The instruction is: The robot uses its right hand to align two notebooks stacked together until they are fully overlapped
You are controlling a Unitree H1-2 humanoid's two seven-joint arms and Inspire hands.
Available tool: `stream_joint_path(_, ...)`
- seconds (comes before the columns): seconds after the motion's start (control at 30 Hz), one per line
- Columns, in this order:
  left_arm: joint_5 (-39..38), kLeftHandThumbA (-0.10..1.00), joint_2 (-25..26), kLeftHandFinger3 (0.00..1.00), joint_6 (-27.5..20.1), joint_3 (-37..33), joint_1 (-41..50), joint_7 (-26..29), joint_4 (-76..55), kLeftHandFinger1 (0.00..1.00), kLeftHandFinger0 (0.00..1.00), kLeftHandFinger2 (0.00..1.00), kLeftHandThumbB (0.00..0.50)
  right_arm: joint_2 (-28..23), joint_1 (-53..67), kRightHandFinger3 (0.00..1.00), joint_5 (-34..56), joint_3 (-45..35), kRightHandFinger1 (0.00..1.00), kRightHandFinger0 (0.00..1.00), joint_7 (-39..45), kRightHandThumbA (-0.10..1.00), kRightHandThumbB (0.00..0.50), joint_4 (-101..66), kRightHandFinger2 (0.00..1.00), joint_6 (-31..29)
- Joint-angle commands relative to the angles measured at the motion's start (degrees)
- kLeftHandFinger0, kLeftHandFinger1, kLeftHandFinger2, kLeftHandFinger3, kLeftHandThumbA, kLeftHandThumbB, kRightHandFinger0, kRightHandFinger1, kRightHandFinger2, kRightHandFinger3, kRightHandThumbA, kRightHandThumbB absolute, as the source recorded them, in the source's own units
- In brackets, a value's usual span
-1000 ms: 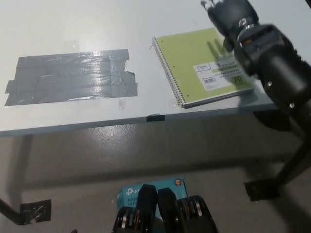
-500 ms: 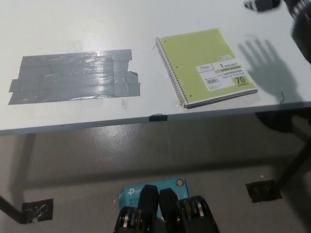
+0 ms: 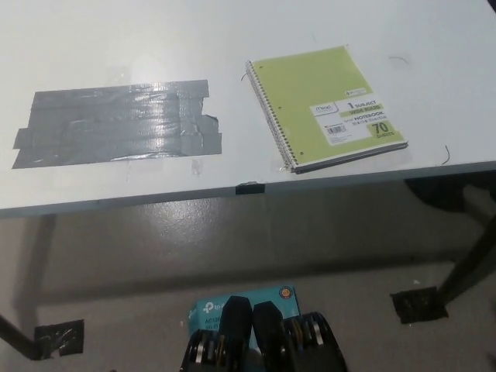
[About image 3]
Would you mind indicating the green Mead spiral notebook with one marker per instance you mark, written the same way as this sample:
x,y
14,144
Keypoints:
x,y
310,85

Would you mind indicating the robot body black blocks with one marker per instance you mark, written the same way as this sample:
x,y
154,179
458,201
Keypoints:
x,y
267,341

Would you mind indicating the small black tape strip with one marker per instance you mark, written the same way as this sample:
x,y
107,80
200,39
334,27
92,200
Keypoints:
x,y
250,188

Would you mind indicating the clear tape piece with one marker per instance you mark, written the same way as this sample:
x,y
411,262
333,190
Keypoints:
x,y
196,166

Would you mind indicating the teal TP-Link box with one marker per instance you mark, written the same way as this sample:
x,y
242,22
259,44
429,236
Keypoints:
x,y
212,310

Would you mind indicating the black floor tape patch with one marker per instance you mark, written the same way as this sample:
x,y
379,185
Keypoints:
x,y
416,306
60,337

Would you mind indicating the black table leg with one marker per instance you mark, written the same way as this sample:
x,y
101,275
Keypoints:
x,y
15,337
469,263

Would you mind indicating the grey duct tape patch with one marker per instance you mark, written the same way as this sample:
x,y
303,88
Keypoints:
x,y
116,124

